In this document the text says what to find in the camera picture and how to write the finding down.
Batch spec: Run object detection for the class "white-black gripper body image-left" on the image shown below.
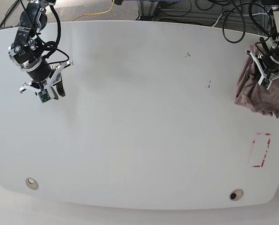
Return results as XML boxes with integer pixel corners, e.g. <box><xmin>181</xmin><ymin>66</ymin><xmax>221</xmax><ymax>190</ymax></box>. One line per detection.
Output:
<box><xmin>19</xmin><ymin>60</ymin><xmax>73</xmax><ymax>93</ymax></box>

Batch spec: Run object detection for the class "right table grommet hole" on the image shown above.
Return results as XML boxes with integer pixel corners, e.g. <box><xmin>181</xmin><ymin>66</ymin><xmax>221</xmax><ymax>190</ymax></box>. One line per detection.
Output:
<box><xmin>229</xmin><ymin>189</ymin><xmax>244</xmax><ymax>201</ymax></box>

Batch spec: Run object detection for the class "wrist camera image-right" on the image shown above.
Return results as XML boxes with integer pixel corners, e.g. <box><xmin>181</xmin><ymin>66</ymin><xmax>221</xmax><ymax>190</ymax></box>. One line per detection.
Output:
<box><xmin>258</xmin><ymin>76</ymin><xmax>272</xmax><ymax>90</ymax></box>

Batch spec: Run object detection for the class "white-black gripper body image-right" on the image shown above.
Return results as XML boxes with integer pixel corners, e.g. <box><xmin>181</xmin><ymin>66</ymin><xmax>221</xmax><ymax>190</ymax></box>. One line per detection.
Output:
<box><xmin>245</xmin><ymin>50</ymin><xmax>279</xmax><ymax>81</ymax></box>

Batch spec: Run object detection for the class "table grommet hole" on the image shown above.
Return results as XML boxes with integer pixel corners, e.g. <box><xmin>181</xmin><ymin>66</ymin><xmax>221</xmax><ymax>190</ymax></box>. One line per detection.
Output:
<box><xmin>25</xmin><ymin>178</ymin><xmax>39</xmax><ymax>190</ymax></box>
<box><xmin>229</xmin><ymin>189</ymin><xmax>244</xmax><ymax>201</ymax></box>

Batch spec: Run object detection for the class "left table grommet hole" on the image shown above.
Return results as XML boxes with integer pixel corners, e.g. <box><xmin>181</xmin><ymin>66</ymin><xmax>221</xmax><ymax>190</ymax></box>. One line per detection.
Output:
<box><xmin>25</xmin><ymin>178</ymin><xmax>39</xmax><ymax>190</ymax></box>

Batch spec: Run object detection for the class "mauve t-shirt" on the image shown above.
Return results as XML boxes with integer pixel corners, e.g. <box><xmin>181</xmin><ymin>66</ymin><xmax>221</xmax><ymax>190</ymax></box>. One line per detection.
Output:
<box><xmin>235</xmin><ymin>55</ymin><xmax>279</xmax><ymax>118</ymax></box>

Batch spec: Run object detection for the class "yellow cable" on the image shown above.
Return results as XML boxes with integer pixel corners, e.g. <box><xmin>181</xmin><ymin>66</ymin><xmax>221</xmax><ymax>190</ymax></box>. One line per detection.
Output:
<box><xmin>73</xmin><ymin>0</ymin><xmax>114</xmax><ymax>22</ymax></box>

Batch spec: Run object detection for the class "white cable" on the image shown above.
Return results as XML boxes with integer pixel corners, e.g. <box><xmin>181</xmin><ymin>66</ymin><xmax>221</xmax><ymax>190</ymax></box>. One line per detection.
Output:
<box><xmin>212</xmin><ymin>11</ymin><xmax>264</xmax><ymax>28</ymax></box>

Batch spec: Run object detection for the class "red tape rectangle marking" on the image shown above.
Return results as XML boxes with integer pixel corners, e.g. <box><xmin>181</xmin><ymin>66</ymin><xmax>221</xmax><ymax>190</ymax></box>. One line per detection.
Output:
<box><xmin>248</xmin><ymin>133</ymin><xmax>272</xmax><ymax>168</ymax></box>

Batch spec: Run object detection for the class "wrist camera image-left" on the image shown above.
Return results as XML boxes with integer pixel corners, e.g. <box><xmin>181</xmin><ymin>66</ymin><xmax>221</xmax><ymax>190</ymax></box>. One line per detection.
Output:
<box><xmin>37</xmin><ymin>89</ymin><xmax>51</xmax><ymax>103</ymax></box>

